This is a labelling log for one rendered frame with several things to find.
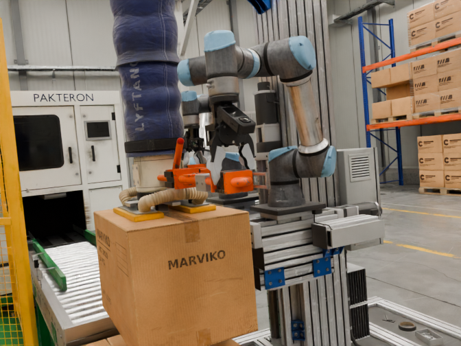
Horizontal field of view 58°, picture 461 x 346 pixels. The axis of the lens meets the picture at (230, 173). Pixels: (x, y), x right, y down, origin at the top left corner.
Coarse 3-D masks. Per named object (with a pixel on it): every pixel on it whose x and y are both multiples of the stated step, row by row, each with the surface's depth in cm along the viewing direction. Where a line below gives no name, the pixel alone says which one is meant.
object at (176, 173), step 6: (180, 168) 136; (186, 168) 136; (192, 168) 129; (198, 168) 130; (168, 174) 129; (174, 174) 126; (180, 174) 127; (168, 180) 132; (174, 180) 127; (168, 186) 130; (174, 186) 134; (180, 186) 127; (186, 186) 128; (192, 186) 129
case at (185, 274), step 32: (96, 224) 168; (128, 224) 130; (160, 224) 125; (192, 224) 128; (224, 224) 133; (128, 256) 121; (160, 256) 124; (192, 256) 128; (224, 256) 133; (128, 288) 125; (160, 288) 124; (192, 288) 128; (224, 288) 133; (128, 320) 129; (160, 320) 124; (192, 320) 128; (224, 320) 133; (256, 320) 139
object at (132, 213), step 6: (114, 210) 161; (120, 210) 153; (126, 210) 149; (132, 210) 146; (138, 210) 144; (126, 216) 143; (132, 216) 135; (138, 216) 134; (144, 216) 135; (150, 216) 136; (156, 216) 137; (162, 216) 137
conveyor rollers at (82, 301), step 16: (32, 256) 348; (64, 256) 336; (80, 256) 333; (96, 256) 324; (48, 272) 289; (64, 272) 286; (80, 272) 282; (96, 272) 279; (80, 288) 247; (96, 288) 243; (64, 304) 219; (80, 304) 221; (96, 304) 217; (80, 320) 196
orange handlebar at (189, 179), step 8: (200, 168) 183; (160, 176) 143; (184, 176) 123; (192, 176) 118; (248, 176) 97; (184, 184) 122; (192, 184) 119; (208, 184) 108; (232, 184) 96; (240, 184) 95; (248, 184) 96
